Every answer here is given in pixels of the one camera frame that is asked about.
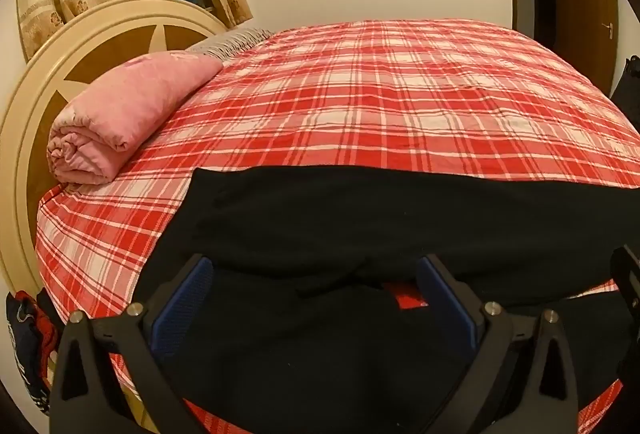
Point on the black pants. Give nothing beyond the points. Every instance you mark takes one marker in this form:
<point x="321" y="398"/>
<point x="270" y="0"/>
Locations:
<point x="300" y="331"/>

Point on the pink folded quilt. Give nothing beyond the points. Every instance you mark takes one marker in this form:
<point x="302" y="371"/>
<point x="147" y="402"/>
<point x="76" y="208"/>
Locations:
<point x="100" y="129"/>

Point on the cream round headboard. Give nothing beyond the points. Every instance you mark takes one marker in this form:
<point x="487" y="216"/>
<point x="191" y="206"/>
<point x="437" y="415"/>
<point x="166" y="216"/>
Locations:
<point x="93" y="43"/>

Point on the brown wooden door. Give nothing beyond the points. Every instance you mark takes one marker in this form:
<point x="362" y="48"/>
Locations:
<point x="586" y="37"/>

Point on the clothes pile beside bed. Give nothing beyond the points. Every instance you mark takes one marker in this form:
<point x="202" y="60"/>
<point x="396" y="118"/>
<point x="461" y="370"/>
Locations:
<point x="35" y="331"/>

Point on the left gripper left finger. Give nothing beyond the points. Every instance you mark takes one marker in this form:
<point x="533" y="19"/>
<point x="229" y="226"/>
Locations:
<point x="86" y="396"/>

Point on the striped grey pillow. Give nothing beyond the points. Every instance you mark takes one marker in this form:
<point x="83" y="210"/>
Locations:
<point x="227" y="45"/>

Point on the red plaid bed sheet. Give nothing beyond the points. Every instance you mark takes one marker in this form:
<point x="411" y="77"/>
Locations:
<point x="450" y="96"/>

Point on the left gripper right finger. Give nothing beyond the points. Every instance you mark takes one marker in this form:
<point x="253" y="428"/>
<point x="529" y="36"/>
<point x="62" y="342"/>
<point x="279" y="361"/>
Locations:
<point x="520" y="375"/>

